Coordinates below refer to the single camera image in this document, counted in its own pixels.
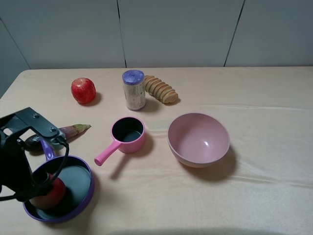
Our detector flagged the red apple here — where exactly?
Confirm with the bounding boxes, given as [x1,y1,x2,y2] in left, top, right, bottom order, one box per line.
[71,77,96,104]

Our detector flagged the pink red peach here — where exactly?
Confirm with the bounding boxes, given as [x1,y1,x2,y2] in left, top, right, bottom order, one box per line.
[29,178,66,210]

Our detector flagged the pink bowl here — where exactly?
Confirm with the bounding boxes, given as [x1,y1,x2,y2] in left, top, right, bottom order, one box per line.
[167,113,230,168]

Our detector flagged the purple-capped wrapped roll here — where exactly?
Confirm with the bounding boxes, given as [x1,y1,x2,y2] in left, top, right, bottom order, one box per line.
[122,70,146,111]

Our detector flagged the sliced bread loaf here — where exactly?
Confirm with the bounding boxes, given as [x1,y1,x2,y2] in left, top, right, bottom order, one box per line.
[143,75,179,104]

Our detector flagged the small pink saucepan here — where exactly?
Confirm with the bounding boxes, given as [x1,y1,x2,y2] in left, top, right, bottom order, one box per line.
[94,117,145,166]

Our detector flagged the purple frying pan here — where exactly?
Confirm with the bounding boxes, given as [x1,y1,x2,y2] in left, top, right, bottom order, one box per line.
[22,137,95,223]

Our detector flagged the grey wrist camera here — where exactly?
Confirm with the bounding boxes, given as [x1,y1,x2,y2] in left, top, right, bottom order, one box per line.
[14,107,67,149]

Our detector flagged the dark purple eggplant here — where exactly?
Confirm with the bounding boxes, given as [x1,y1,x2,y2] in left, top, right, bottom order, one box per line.
[24,124,92,152]

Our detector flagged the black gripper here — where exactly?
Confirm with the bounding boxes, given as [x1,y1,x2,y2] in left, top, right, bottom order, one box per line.
[0,115,55,202]

